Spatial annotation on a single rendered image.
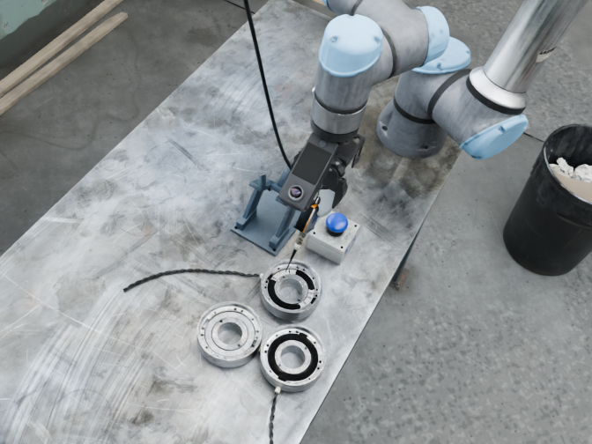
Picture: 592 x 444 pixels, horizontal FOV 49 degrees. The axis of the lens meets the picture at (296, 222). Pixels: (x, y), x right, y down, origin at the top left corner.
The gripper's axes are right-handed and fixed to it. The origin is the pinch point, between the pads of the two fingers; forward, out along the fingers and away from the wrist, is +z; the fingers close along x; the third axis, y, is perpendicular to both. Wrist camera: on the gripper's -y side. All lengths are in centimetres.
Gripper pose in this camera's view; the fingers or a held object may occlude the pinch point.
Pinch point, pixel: (311, 210)
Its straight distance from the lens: 107.5
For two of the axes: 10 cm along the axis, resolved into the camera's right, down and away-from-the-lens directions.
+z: -1.0, 5.8, 8.1
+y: 5.2, -6.6, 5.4
